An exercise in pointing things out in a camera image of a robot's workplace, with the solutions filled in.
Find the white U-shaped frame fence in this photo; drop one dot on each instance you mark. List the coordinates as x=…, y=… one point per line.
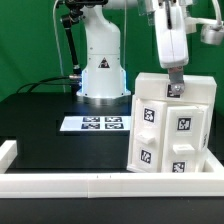
x=209, y=182

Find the white cabinet body box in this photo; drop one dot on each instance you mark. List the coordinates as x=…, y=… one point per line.
x=167, y=137

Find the white marker tag sheet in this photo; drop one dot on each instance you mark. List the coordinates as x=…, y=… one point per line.
x=96, y=123

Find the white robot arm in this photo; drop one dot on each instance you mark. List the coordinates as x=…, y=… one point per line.
x=104, y=79

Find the white cabinet top block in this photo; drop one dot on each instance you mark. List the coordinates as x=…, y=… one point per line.
x=155, y=86

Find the white cabinet door panel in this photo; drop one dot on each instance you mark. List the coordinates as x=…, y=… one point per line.
x=183, y=139
x=146, y=135

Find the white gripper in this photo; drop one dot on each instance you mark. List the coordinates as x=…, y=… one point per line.
x=171, y=41

